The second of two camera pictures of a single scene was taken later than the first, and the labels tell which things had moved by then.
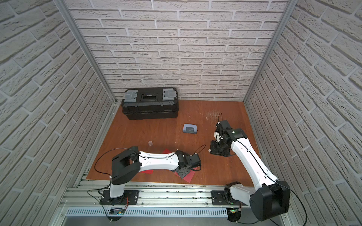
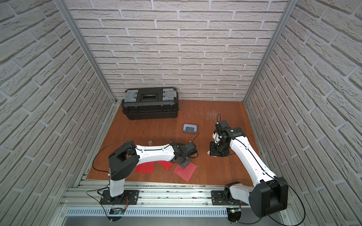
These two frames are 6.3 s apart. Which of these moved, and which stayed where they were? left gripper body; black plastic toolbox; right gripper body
Moved: left gripper body
Stayed: right gripper body; black plastic toolbox
